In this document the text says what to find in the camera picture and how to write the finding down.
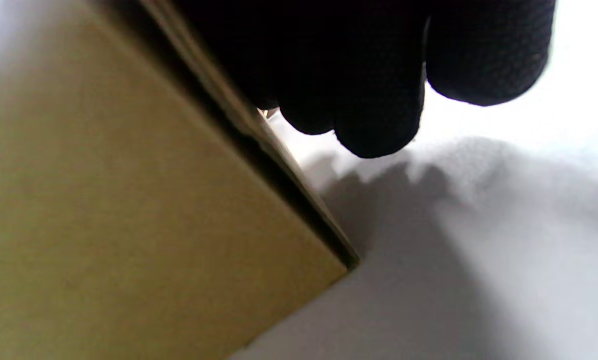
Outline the person's right hand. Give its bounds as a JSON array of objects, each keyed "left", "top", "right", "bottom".
[{"left": 173, "top": 0, "right": 557, "bottom": 159}]

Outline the brown cardboard box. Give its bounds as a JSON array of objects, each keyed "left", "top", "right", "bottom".
[{"left": 0, "top": 0, "right": 360, "bottom": 360}]

